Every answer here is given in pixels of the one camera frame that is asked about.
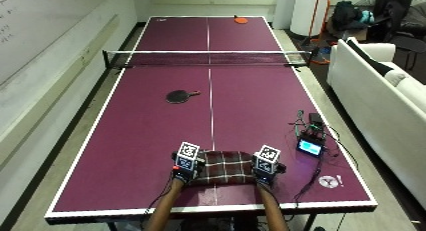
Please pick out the whiteboard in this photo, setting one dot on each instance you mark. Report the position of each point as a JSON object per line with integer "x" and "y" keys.
{"x": 40, "y": 31}

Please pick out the black cushion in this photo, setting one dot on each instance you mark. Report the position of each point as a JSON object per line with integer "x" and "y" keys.
{"x": 370, "y": 57}

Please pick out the dark plaid cloth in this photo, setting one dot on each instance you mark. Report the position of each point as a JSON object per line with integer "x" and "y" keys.
{"x": 224, "y": 167}

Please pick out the person's left hand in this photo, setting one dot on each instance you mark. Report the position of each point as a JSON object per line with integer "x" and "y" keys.
{"x": 187, "y": 171}

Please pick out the black backpack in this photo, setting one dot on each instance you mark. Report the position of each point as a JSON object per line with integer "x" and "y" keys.
{"x": 346, "y": 14}

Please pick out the table tennis net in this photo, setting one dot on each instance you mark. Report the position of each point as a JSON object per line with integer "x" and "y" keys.
{"x": 208, "y": 57}

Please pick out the orange table tennis paddle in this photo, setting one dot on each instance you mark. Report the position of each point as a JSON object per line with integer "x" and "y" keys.
{"x": 241, "y": 20}

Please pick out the white cylindrical column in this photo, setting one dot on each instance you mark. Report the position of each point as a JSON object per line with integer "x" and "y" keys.
{"x": 311, "y": 12}

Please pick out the white marker cube left glove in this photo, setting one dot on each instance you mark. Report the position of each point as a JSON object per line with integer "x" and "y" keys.
{"x": 188, "y": 155}

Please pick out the orange metal frame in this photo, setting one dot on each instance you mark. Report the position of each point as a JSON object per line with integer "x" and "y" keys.
{"x": 320, "y": 27}

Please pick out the white marker cube right glove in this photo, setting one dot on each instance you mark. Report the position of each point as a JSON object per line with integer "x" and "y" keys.
{"x": 268, "y": 158}

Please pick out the black power bank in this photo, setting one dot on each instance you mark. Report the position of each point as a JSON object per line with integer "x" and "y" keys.
{"x": 316, "y": 117}

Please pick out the small computer with lit screen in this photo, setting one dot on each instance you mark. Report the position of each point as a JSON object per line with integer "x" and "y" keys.
{"x": 312, "y": 142}

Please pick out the black table tennis paddle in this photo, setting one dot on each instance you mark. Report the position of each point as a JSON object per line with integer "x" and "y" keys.
{"x": 179, "y": 96}

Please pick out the black office chair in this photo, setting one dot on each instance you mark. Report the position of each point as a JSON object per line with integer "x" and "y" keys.
{"x": 401, "y": 21}

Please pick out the white sofa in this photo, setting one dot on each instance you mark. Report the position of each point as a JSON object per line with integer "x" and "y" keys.
{"x": 381, "y": 107}

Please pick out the person's right hand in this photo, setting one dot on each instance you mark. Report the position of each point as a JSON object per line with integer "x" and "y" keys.
{"x": 268, "y": 172}

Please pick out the white marker cube glove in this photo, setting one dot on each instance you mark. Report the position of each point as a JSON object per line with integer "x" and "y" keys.
{"x": 188, "y": 155}
{"x": 268, "y": 158}

